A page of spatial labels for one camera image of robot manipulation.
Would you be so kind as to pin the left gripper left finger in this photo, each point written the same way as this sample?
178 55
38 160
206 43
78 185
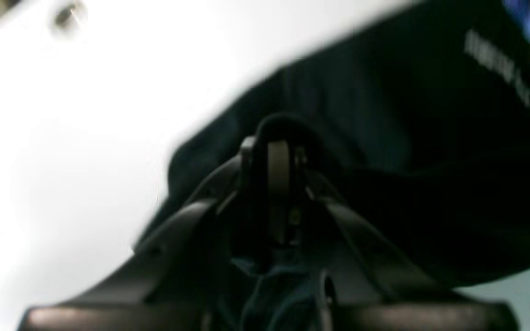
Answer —
175 279

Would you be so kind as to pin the left silver table grommet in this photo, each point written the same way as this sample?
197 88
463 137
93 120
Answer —
70 16

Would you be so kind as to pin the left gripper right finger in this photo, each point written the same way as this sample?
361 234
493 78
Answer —
359 279

